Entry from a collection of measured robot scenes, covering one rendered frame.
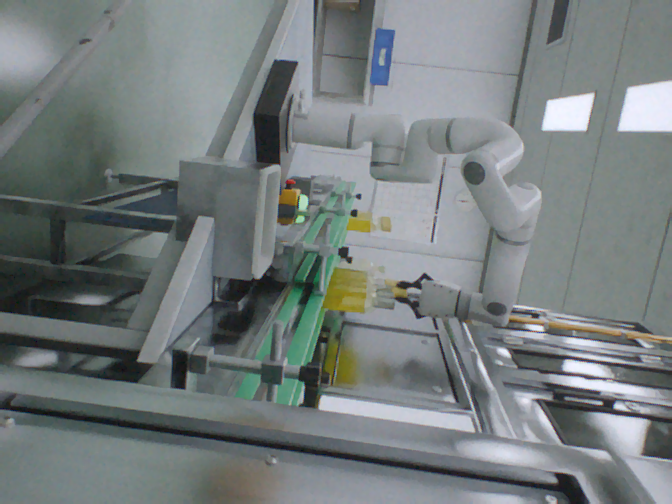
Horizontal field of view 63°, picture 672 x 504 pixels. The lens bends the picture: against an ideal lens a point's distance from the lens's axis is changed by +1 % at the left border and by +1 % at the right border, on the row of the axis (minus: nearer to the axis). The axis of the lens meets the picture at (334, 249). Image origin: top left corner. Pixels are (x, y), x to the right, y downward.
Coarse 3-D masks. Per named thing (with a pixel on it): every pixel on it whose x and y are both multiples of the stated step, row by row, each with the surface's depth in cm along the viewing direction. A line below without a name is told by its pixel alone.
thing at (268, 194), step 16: (272, 176) 118; (272, 192) 119; (272, 208) 120; (256, 224) 106; (272, 224) 121; (256, 240) 105; (272, 240) 122; (256, 256) 106; (272, 256) 122; (256, 272) 107
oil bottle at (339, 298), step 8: (328, 288) 138; (336, 288) 139; (344, 288) 140; (352, 288) 140; (360, 288) 141; (328, 296) 138; (336, 296) 138; (344, 296) 138; (352, 296) 138; (360, 296) 138; (368, 296) 137; (376, 296) 140; (328, 304) 139; (336, 304) 138; (344, 304) 138; (352, 304) 138; (360, 304) 138; (368, 304) 138; (352, 312) 139; (360, 312) 138; (368, 312) 138
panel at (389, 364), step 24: (336, 336) 146; (360, 336) 150; (384, 336) 152; (408, 336) 154; (432, 336) 156; (336, 360) 136; (360, 360) 134; (384, 360) 136; (408, 360) 138; (432, 360) 139; (456, 360) 140; (336, 384) 121; (360, 384) 122; (384, 384) 123; (408, 384) 125; (432, 384) 126; (456, 384) 126; (432, 408) 114; (456, 408) 115; (480, 432) 107
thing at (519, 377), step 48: (480, 336) 173; (528, 336) 172; (576, 336) 182; (480, 384) 130; (528, 384) 141; (576, 384) 141; (624, 384) 149; (528, 432) 118; (576, 432) 121; (624, 432) 124
